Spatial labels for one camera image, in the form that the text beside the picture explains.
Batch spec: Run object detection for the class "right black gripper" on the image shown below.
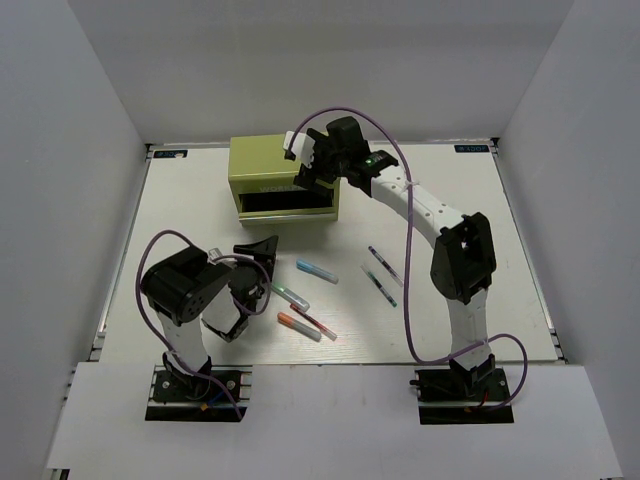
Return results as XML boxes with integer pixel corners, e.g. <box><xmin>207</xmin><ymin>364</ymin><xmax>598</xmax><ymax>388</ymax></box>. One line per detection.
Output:
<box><xmin>296</xmin><ymin>128</ymin><xmax>350</xmax><ymax>196</ymax></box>

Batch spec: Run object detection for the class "green metal drawer box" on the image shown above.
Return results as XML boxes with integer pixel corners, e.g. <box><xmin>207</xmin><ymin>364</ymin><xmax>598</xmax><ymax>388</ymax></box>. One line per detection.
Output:
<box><xmin>228</xmin><ymin>134</ymin><xmax>340</xmax><ymax>227</ymax></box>

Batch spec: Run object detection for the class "blue highlighter marker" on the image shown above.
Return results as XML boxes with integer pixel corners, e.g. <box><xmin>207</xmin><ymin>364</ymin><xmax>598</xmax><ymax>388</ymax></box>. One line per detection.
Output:
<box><xmin>296</xmin><ymin>259</ymin><xmax>339</xmax><ymax>284</ymax></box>

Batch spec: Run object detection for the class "orange highlighter marker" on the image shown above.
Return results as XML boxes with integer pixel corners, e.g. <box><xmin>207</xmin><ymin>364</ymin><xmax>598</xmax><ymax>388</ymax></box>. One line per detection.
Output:
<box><xmin>277</xmin><ymin>312</ymin><xmax>322</xmax><ymax>342</ymax></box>

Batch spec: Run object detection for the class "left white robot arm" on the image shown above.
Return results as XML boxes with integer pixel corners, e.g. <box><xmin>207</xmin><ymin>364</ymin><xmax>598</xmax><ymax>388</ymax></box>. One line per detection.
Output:
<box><xmin>136</xmin><ymin>235</ymin><xmax>279</xmax><ymax>399</ymax></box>

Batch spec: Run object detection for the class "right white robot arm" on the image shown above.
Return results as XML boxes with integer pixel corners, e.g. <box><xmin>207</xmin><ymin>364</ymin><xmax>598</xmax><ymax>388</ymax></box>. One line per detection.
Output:
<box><xmin>283</xmin><ymin>116</ymin><xmax>496</xmax><ymax>399</ymax></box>

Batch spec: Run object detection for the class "green highlighter marker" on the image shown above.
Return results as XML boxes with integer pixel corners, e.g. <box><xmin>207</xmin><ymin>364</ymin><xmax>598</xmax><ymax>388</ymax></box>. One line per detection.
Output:
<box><xmin>271</xmin><ymin>283</ymin><xmax>310</xmax><ymax>312</ymax></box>

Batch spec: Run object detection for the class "red gel pen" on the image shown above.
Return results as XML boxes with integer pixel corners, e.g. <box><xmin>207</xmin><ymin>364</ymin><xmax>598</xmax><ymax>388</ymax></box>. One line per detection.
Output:
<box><xmin>290</xmin><ymin>304</ymin><xmax>337</xmax><ymax>341</ymax></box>

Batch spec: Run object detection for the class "purple gel pen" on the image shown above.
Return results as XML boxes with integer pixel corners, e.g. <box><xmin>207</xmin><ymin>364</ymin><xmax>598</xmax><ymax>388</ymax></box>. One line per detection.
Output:
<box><xmin>368</xmin><ymin>245</ymin><xmax>403</xmax><ymax>287</ymax></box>

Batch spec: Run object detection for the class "green gel pen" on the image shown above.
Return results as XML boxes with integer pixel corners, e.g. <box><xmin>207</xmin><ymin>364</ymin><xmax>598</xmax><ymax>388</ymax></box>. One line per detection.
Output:
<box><xmin>360</xmin><ymin>264</ymin><xmax>397</xmax><ymax>308</ymax></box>

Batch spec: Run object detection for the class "left blue corner label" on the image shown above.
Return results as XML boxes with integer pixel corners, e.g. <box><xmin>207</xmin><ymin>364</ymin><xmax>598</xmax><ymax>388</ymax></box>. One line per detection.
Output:
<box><xmin>153</xmin><ymin>149</ymin><xmax>188</xmax><ymax>159</ymax></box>

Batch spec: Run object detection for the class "blue corner label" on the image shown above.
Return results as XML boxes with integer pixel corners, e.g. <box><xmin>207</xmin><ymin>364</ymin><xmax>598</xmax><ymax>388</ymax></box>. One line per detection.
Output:
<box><xmin>454</xmin><ymin>144</ymin><xmax>490</xmax><ymax>153</ymax></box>
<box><xmin>153</xmin><ymin>149</ymin><xmax>188</xmax><ymax>159</ymax></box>

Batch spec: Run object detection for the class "right blue corner label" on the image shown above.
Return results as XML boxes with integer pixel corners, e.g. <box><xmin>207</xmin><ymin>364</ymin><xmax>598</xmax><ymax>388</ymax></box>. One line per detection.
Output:
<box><xmin>454</xmin><ymin>144</ymin><xmax>490</xmax><ymax>153</ymax></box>

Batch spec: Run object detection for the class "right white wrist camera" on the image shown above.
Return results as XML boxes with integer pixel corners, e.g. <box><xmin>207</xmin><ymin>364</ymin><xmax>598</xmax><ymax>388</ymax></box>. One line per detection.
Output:
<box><xmin>283</xmin><ymin>131</ymin><xmax>315</xmax><ymax>164</ymax></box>

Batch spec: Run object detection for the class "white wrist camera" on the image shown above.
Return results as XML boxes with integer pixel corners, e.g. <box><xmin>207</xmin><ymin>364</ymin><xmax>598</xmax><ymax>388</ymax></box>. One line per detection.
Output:
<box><xmin>283</xmin><ymin>131</ymin><xmax>315</xmax><ymax>164</ymax></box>
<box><xmin>207</xmin><ymin>247</ymin><xmax>234</xmax><ymax>264</ymax></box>

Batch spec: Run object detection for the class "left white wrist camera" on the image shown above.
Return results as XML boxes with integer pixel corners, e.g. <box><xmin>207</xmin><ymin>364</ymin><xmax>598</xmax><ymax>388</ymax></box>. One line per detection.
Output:
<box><xmin>207</xmin><ymin>247</ymin><xmax>234</xmax><ymax>264</ymax></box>

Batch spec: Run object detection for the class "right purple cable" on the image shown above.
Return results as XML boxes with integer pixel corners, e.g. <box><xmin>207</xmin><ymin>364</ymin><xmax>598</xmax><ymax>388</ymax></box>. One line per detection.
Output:
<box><xmin>289</xmin><ymin>105</ymin><xmax>530</xmax><ymax>412</ymax></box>

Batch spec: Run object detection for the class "purple cable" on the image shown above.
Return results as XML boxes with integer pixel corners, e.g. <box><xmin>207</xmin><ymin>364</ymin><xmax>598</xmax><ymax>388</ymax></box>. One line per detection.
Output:
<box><xmin>289</xmin><ymin>105</ymin><xmax>530</xmax><ymax>412</ymax></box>
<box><xmin>136</xmin><ymin>229</ymin><xmax>276</xmax><ymax>419</ymax></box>

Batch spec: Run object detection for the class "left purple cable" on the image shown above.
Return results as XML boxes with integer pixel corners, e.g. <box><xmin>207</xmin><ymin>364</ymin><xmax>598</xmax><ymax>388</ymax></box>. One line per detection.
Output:
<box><xmin>136</xmin><ymin>229</ymin><xmax>276</xmax><ymax>419</ymax></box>

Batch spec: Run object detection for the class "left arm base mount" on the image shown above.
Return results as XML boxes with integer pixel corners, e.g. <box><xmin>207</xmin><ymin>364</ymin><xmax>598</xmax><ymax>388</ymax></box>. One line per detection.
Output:
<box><xmin>145</xmin><ymin>365</ymin><xmax>252</xmax><ymax>423</ymax></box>

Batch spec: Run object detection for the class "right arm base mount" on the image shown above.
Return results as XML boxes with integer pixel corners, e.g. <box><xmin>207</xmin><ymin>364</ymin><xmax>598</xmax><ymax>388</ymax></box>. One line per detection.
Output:
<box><xmin>409</xmin><ymin>368</ymin><xmax>514</xmax><ymax>426</ymax></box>

